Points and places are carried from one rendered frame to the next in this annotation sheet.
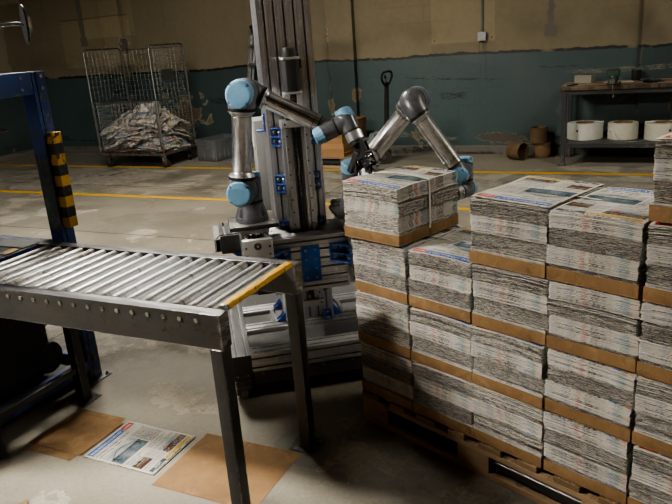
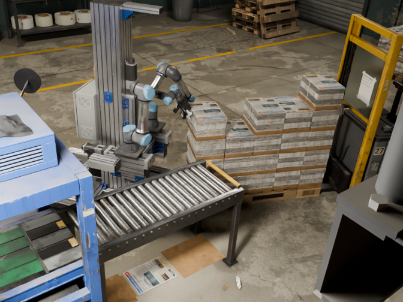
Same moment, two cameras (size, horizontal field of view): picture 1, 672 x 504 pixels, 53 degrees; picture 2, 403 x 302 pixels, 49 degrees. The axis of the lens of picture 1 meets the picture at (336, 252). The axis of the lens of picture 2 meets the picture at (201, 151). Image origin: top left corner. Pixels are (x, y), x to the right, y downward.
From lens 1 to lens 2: 3.57 m
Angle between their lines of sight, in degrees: 60
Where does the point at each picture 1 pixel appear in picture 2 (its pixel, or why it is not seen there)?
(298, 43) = (129, 53)
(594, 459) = (290, 179)
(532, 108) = not seen: outside the picture
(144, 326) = (213, 209)
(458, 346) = (246, 165)
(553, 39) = not seen: outside the picture
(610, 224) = (304, 113)
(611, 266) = (303, 124)
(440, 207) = not seen: hidden behind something
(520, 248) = (274, 126)
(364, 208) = (208, 127)
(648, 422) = (306, 162)
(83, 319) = (185, 222)
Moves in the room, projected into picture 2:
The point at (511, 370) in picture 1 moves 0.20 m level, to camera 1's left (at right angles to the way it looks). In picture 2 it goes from (265, 165) to (258, 174)
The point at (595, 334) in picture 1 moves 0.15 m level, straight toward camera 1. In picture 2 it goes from (295, 144) to (307, 151)
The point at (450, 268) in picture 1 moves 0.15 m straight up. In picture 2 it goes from (246, 139) to (247, 126)
